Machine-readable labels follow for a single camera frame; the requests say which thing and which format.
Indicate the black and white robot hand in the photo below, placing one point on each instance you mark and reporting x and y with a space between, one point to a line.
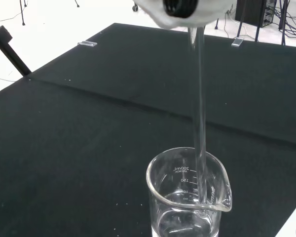
162 17

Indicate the white test tube rack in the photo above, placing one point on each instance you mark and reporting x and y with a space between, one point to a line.
289 222

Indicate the blue metal stand legs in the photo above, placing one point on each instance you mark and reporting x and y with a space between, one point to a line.
240 27

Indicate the black computer case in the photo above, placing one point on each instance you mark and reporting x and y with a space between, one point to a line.
251 11

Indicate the black bench cloth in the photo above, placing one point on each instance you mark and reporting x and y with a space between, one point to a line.
88 135

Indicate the thin black stand legs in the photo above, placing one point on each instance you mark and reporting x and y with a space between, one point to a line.
23 12

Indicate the clear glass beaker with water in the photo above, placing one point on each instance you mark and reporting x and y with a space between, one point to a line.
162 209

